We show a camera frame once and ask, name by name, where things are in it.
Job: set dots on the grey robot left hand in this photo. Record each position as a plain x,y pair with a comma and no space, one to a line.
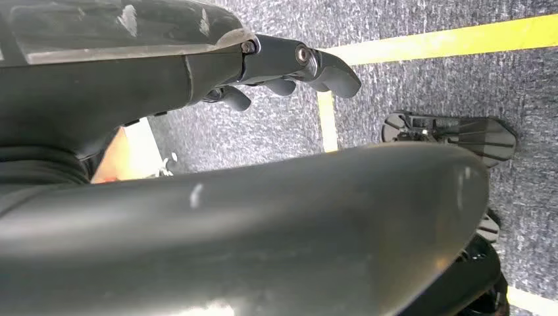
109,83

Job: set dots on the dark grey robot leg shell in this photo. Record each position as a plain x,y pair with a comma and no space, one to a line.
261,235

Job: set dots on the yellow floor tape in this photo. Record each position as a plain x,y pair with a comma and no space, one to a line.
436,41
534,302

